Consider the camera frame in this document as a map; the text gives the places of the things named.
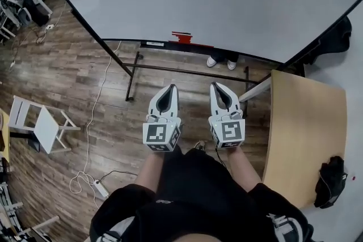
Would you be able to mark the person's shoe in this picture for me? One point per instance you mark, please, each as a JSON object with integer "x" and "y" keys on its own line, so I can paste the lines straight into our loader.
{"x": 231, "y": 64}
{"x": 212, "y": 61}
{"x": 199, "y": 145}

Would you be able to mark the person's right forearm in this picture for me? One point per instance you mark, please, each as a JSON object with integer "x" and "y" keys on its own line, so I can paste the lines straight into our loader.
{"x": 244, "y": 170}

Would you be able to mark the person's black clothing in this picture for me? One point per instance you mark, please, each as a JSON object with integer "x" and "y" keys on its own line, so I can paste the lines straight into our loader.
{"x": 198, "y": 201}

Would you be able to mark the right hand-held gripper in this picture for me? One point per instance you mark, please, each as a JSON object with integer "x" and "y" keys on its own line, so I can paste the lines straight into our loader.
{"x": 231, "y": 131}

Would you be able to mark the yellow table with black base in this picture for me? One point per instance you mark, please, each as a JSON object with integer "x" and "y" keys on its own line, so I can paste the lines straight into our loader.
{"x": 3, "y": 136}

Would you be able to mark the light wooden table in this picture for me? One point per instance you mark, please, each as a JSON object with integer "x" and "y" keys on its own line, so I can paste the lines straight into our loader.
{"x": 306, "y": 136}

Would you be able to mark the red whiteboard eraser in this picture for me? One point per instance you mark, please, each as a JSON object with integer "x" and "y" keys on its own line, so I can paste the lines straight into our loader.
{"x": 183, "y": 37}

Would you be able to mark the wooden-legged furniture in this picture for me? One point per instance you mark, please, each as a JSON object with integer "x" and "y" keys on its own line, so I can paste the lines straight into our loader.
{"x": 25, "y": 224}

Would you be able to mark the white wooden chair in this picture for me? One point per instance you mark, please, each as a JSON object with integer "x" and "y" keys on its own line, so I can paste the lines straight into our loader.
{"x": 45, "y": 127}

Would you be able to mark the long white power strip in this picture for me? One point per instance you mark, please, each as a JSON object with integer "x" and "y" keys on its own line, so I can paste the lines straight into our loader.
{"x": 101, "y": 188}

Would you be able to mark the black-capped white whiteboard marker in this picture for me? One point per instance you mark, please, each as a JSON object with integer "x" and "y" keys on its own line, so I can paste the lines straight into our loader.
{"x": 155, "y": 43}

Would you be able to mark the person's right shoe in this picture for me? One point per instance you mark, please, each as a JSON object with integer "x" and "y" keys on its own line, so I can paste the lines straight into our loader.
{"x": 199, "y": 145}

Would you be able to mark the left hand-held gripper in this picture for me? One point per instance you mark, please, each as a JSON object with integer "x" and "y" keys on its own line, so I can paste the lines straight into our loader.
{"x": 155, "y": 133}

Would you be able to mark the small white power strip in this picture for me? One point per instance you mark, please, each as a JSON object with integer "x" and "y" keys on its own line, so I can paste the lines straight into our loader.
{"x": 49, "y": 27}

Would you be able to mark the person's left forearm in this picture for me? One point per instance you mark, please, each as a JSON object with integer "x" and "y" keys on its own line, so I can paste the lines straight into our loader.
{"x": 149, "y": 170}

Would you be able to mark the grey office chair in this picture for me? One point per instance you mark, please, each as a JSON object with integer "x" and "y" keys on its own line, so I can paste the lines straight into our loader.
{"x": 14, "y": 8}

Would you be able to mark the black bag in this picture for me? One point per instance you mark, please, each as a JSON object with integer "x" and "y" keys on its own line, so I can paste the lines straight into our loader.
{"x": 330, "y": 181}

